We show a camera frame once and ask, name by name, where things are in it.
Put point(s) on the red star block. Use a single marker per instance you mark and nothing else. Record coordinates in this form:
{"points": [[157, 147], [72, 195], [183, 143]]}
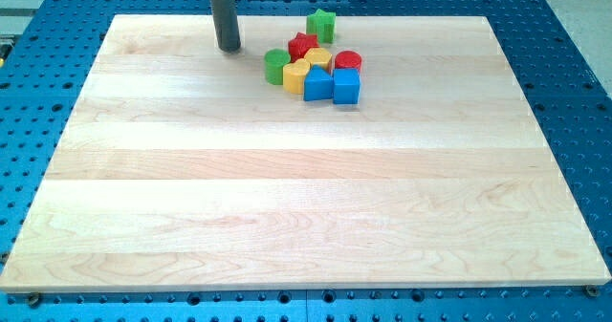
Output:
{"points": [[301, 44]]}

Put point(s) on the board stop bolt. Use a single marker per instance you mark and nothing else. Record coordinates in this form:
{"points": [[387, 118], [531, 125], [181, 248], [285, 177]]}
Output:
{"points": [[33, 299], [591, 291]]}

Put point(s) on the red cylinder block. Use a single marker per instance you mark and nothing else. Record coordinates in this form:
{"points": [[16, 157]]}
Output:
{"points": [[348, 60]]}

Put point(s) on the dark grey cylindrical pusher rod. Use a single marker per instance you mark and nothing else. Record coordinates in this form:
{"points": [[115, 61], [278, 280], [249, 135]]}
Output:
{"points": [[226, 26]]}

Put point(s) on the yellow heart block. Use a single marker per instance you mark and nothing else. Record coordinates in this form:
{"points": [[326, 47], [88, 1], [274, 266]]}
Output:
{"points": [[294, 75]]}

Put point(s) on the light wooden board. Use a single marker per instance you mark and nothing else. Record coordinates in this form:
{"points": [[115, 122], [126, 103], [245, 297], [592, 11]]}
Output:
{"points": [[181, 168]]}

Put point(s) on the yellow hexagon block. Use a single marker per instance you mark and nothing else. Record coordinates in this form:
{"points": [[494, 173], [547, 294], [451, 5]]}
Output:
{"points": [[320, 57]]}

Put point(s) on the right board stop bolt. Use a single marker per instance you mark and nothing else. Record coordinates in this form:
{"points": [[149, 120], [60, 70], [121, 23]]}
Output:
{"points": [[591, 291]]}

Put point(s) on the left board stop bolt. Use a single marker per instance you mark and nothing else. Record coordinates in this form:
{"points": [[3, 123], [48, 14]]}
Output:
{"points": [[33, 299]]}

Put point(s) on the green star block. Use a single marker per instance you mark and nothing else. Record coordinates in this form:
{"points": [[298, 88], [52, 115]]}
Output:
{"points": [[322, 23]]}

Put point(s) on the blue cube block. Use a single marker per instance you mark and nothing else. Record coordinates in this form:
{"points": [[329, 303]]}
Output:
{"points": [[347, 86]]}

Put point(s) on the blue triangle block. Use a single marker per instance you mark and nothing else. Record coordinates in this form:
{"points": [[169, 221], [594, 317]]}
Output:
{"points": [[318, 85]]}

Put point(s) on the green cylinder block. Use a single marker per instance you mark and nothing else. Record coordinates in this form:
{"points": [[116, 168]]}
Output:
{"points": [[274, 62]]}

